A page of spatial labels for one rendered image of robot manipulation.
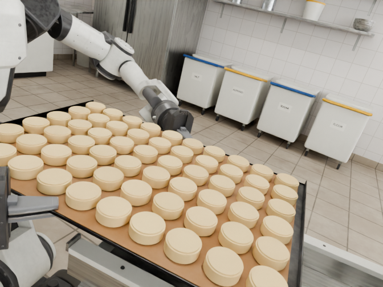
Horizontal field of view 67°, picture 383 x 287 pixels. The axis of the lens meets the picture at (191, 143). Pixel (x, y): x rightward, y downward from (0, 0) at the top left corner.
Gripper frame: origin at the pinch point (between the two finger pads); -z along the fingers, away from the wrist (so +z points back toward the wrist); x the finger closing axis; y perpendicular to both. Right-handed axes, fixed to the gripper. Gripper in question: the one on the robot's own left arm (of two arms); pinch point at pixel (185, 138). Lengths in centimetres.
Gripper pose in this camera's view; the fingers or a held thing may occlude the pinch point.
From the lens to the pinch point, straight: 75.6
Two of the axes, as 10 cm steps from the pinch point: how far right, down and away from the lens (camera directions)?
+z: -3.8, -4.5, 8.1
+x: 2.2, -8.9, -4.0
